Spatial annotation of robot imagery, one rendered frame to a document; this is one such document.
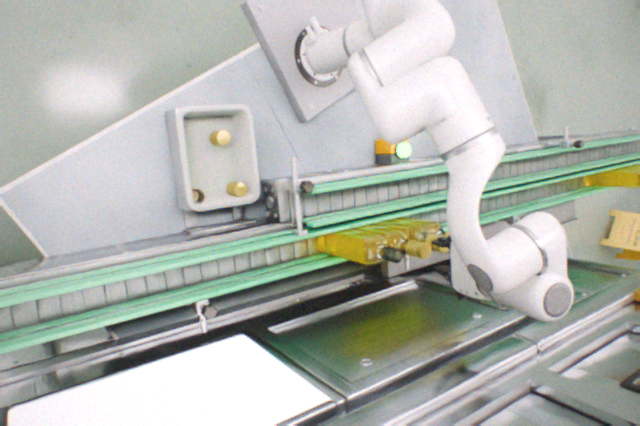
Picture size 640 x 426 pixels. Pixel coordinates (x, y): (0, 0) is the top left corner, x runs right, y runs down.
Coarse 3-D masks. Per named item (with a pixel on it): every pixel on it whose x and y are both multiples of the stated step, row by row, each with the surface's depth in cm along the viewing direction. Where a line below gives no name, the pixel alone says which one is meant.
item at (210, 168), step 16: (192, 112) 101; (208, 112) 104; (224, 112) 107; (240, 112) 108; (192, 128) 108; (208, 128) 110; (224, 128) 112; (240, 128) 111; (192, 144) 108; (208, 144) 110; (240, 144) 112; (192, 160) 108; (208, 160) 110; (224, 160) 113; (240, 160) 113; (256, 160) 109; (192, 176) 109; (208, 176) 111; (224, 176) 113; (240, 176) 115; (256, 176) 110; (208, 192) 111; (224, 192) 113; (256, 192) 110; (192, 208) 102; (208, 208) 104
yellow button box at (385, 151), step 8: (376, 144) 139; (384, 144) 136; (392, 144) 134; (376, 152) 139; (384, 152) 136; (392, 152) 134; (384, 160) 137; (392, 160) 134; (400, 160) 136; (408, 160) 138
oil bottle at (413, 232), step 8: (376, 224) 115; (384, 224) 113; (392, 224) 113; (400, 224) 112; (408, 224) 111; (408, 232) 106; (416, 232) 106; (424, 232) 107; (408, 240) 106; (416, 240) 105
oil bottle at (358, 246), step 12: (324, 240) 113; (336, 240) 109; (348, 240) 105; (360, 240) 101; (372, 240) 100; (384, 240) 101; (324, 252) 115; (336, 252) 109; (348, 252) 105; (360, 252) 102; (372, 252) 99; (372, 264) 101
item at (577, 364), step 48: (336, 288) 129; (576, 288) 114; (624, 288) 103; (144, 336) 105; (192, 336) 105; (528, 336) 84; (576, 336) 87; (624, 336) 89; (0, 384) 89; (48, 384) 86; (432, 384) 72; (480, 384) 74; (528, 384) 74; (576, 384) 72; (624, 384) 74
